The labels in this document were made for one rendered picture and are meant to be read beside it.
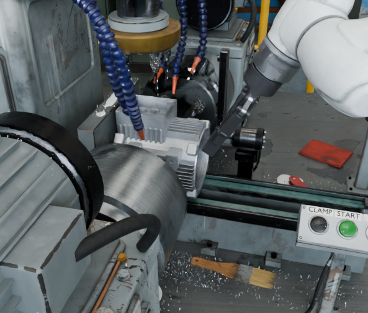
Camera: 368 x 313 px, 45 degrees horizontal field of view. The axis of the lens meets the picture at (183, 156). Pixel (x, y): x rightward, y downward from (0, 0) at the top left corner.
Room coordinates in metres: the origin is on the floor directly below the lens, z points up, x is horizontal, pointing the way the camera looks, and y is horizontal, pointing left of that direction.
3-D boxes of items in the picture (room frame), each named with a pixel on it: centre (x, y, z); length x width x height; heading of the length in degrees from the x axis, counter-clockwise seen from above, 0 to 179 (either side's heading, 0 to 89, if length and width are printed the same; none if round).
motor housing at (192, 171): (0.96, 0.05, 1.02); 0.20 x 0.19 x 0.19; 74
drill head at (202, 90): (1.28, -0.03, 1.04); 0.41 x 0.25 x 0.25; 165
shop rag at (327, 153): (1.31, -0.49, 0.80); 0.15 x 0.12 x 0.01; 51
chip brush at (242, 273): (0.77, -0.12, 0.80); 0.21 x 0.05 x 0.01; 71
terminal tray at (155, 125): (0.97, 0.09, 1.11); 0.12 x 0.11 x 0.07; 74
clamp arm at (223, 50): (1.06, -0.10, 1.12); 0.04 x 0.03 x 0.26; 75
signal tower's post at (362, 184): (1.11, -0.54, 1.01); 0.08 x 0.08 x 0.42; 75
